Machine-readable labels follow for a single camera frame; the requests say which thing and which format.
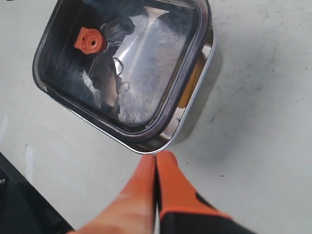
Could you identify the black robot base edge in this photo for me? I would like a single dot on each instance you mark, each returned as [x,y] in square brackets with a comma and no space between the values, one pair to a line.
[23,210]

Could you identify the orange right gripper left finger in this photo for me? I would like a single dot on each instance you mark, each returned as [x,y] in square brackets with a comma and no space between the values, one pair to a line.
[134,209]

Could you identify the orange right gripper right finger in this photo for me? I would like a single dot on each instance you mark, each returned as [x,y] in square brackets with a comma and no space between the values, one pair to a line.
[182,210]

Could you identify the dark transparent container lid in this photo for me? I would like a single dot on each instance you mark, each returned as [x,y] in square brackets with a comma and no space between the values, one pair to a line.
[122,65]

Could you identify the stainless steel lunch box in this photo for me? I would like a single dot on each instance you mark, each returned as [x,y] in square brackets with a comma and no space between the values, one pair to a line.
[184,120]

